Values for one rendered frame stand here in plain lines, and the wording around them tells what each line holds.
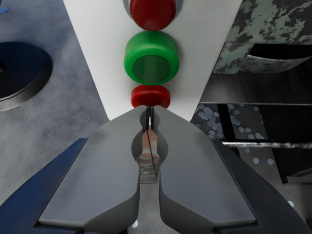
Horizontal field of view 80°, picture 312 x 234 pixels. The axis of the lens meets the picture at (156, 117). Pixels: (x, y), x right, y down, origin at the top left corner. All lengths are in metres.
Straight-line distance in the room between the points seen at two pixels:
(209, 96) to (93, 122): 0.48
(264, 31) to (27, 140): 0.77
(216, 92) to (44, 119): 0.64
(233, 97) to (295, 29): 0.22
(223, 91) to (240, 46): 0.20
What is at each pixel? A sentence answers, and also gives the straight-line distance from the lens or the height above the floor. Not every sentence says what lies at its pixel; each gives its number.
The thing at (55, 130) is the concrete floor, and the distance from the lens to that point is 0.80.
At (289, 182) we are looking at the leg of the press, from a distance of 0.78.
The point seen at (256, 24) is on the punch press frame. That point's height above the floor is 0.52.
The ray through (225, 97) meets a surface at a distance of 0.45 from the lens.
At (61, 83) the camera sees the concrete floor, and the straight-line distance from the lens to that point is 0.91.
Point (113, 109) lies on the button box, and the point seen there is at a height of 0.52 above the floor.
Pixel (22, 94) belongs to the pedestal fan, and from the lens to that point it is 0.91.
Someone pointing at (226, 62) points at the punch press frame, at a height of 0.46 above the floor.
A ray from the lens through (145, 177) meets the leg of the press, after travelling 0.63.
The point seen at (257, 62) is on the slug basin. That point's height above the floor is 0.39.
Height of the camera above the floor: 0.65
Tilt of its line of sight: 61 degrees down
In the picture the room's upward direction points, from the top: 5 degrees clockwise
